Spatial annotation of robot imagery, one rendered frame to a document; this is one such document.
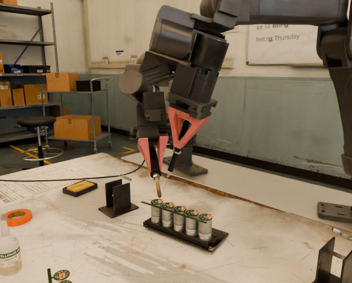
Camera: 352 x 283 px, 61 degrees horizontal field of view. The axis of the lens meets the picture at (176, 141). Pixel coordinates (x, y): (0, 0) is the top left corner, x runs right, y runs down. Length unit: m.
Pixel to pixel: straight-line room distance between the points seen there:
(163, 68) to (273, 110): 2.82
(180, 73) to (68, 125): 3.61
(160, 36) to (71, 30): 5.21
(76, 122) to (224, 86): 1.90
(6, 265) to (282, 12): 0.61
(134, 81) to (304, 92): 2.64
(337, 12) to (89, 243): 0.60
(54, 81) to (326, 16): 3.73
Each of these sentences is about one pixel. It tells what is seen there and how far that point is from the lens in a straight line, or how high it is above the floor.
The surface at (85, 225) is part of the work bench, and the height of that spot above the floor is 0.75.
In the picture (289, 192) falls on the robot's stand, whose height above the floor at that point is 0.75.
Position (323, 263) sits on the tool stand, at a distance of 0.51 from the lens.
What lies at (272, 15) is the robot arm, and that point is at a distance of 0.56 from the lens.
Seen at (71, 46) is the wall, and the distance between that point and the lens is 5.64.
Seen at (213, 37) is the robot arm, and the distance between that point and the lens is 0.51.
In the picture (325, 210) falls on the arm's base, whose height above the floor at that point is 0.76.
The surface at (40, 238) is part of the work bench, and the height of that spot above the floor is 0.75.
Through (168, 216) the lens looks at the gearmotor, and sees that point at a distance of 0.60.
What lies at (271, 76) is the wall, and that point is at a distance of 3.32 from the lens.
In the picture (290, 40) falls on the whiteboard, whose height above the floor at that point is 1.34.
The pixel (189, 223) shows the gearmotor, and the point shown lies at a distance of 0.57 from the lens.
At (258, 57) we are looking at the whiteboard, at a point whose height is 1.19.
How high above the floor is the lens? 1.07
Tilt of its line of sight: 14 degrees down
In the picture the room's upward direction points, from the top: straight up
